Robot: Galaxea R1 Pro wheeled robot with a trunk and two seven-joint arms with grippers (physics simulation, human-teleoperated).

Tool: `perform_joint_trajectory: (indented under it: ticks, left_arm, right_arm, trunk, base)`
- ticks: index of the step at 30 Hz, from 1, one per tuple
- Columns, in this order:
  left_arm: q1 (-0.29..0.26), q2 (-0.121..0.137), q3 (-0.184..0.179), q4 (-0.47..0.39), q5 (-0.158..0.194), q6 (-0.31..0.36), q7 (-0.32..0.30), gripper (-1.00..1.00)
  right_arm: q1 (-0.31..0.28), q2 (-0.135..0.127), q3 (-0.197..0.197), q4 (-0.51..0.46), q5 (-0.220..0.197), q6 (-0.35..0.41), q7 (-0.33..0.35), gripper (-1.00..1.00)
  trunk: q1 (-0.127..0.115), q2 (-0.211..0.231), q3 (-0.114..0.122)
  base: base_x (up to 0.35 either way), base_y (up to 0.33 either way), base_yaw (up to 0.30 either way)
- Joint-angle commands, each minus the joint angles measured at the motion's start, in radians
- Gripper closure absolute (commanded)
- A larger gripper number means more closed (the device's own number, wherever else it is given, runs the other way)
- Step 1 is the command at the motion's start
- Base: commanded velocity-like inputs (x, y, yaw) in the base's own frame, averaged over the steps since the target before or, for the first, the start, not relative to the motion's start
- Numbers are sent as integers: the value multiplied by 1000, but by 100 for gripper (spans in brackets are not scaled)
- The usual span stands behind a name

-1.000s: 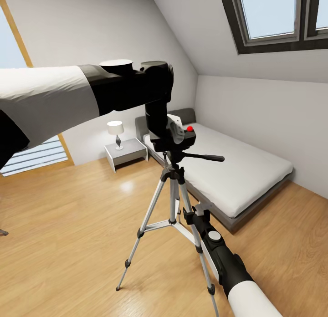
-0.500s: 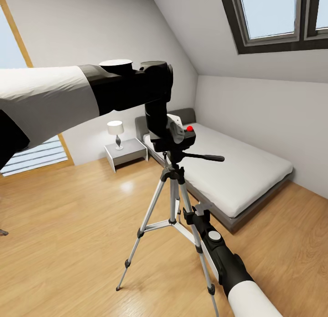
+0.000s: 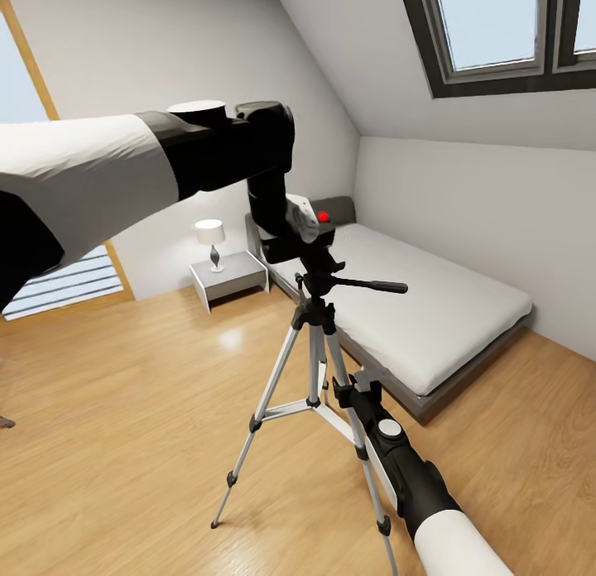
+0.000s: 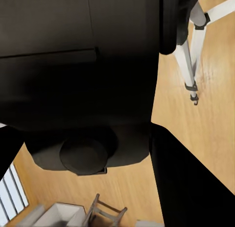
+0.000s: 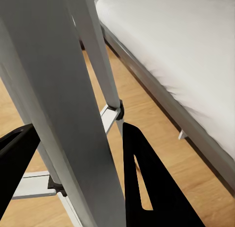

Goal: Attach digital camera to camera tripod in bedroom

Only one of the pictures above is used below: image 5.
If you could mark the bed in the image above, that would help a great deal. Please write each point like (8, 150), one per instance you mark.
(184, 53)

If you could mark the camera tripod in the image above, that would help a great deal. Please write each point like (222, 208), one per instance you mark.
(44, 71)

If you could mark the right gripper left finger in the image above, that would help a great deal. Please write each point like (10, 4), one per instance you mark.
(16, 151)

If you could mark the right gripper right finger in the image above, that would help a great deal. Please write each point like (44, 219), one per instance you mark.
(170, 206)

